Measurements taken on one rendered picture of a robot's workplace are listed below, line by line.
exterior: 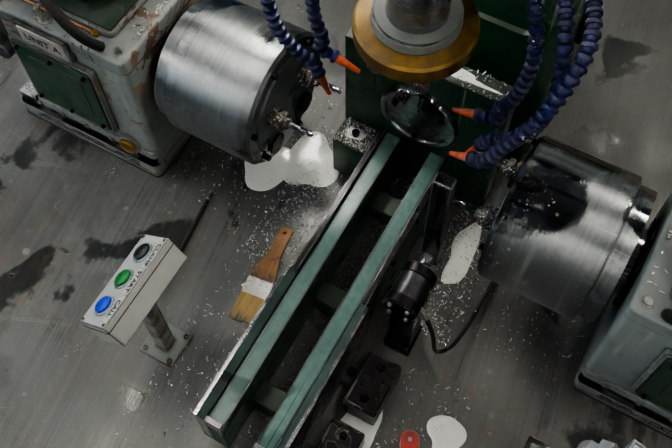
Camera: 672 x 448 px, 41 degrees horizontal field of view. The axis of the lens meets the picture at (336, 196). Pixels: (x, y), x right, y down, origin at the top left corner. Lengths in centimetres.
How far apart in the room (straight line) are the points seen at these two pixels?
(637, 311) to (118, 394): 87
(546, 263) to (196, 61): 64
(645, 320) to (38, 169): 117
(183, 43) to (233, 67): 10
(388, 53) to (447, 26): 9
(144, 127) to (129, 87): 12
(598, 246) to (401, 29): 42
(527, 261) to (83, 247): 84
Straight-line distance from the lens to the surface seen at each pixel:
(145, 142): 170
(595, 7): 117
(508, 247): 136
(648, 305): 130
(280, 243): 168
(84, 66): 159
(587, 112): 189
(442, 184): 123
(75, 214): 179
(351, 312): 150
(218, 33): 150
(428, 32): 124
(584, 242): 134
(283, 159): 177
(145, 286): 138
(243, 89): 145
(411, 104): 154
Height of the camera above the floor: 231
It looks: 61 degrees down
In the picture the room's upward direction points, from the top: 1 degrees counter-clockwise
